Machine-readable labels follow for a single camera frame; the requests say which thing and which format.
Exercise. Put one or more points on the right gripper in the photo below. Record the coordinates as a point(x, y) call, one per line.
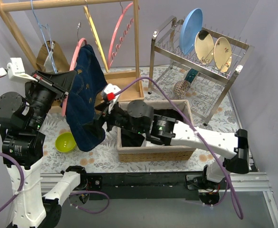
point(108, 115)

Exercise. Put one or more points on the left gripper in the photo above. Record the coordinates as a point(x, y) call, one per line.
point(50, 83)

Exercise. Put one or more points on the brown garment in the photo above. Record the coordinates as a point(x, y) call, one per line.
point(44, 63)

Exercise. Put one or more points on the pink hanger with denim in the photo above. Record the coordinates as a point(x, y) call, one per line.
point(80, 43)

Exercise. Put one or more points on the blue denim garment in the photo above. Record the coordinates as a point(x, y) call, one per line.
point(88, 83)

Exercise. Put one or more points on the black skirt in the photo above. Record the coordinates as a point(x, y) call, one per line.
point(130, 139)

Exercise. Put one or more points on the blue wire hanger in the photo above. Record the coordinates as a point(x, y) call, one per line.
point(48, 46)

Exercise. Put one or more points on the yellow hanger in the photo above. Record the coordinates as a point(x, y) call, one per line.
point(96, 37)

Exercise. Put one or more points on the white cloth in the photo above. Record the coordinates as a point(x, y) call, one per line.
point(150, 142)

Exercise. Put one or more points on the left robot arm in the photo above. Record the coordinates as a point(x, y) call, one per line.
point(21, 118)

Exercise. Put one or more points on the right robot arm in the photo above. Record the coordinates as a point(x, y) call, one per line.
point(140, 118)

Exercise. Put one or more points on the wooden clothes rack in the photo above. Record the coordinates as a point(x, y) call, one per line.
point(120, 78)

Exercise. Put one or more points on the lime green bowl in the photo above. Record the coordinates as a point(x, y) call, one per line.
point(65, 142)

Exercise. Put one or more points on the wicker basket with liner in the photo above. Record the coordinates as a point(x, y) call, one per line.
point(154, 153)

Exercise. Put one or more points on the patterned bowl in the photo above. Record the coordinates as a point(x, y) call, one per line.
point(180, 88)

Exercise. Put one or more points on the teal cup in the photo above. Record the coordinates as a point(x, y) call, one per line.
point(190, 75)

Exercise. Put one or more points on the metal dish rack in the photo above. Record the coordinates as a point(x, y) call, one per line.
point(195, 69)

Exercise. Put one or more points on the floral table mat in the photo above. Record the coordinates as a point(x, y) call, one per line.
point(105, 157)

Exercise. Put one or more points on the blue plate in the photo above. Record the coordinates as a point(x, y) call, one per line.
point(191, 26)

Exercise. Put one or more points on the cream plate with dark spot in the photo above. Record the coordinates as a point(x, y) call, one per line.
point(204, 47)

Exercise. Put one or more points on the cream plate with flowers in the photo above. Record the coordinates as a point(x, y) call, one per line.
point(222, 54)

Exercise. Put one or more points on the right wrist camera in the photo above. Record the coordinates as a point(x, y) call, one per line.
point(109, 97)

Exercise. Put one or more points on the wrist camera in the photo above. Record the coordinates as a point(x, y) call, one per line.
point(16, 72)
point(109, 97)

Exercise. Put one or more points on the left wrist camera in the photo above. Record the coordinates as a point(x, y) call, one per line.
point(16, 72)

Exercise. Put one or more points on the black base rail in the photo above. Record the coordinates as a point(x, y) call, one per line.
point(188, 185)

